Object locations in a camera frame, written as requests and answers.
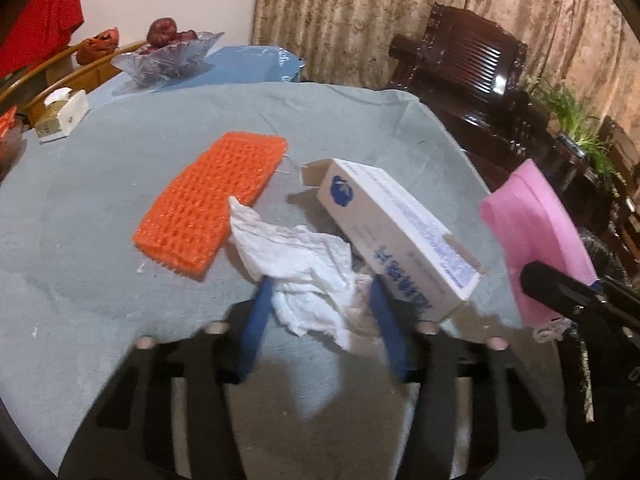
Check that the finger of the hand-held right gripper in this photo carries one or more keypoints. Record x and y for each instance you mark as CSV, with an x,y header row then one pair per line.
x,y
555,285

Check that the white tissue box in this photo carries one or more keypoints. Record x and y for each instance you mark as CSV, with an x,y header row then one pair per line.
x,y
65,115

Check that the glass fruit bowl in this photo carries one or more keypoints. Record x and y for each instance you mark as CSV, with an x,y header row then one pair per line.
x,y
160,62

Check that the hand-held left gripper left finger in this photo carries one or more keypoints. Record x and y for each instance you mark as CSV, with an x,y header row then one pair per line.
x,y
255,330

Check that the curved wooden chair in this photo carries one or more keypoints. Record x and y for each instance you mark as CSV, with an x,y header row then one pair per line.
x,y
85,76
35,74

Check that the red apple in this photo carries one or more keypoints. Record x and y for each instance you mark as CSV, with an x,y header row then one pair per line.
x,y
161,32

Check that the orange mesh pad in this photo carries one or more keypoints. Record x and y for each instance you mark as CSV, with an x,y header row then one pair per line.
x,y
210,200

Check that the white cardboard box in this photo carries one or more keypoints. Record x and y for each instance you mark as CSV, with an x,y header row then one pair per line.
x,y
395,225

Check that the blue tablecloth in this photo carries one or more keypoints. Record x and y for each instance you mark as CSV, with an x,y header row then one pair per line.
x,y
240,65

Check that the black trash bag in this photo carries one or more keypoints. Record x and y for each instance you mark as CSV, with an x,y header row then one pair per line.
x,y
607,255

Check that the red cloth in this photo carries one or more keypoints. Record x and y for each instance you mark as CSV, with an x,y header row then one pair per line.
x,y
40,15

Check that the pink face mask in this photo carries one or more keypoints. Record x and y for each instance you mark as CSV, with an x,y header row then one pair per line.
x,y
535,240

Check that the red plastic bag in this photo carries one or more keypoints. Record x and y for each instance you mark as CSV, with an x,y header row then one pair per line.
x,y
97,46

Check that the red patterned packet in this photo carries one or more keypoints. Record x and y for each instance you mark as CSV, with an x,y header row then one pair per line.
x,y
6,127

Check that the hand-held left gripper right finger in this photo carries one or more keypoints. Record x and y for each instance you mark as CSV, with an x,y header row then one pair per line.
x,y
389,332

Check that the small red fruit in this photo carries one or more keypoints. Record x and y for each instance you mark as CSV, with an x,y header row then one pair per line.
x,y
186,36

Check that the beige patterned curtain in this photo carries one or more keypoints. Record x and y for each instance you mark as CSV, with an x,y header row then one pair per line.
x,y
375,15

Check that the white tissue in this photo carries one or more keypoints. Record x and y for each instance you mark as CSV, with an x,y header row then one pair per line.
x,y
305,265

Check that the green potted plant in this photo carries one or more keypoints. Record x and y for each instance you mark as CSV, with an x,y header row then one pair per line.
x,y
570,110

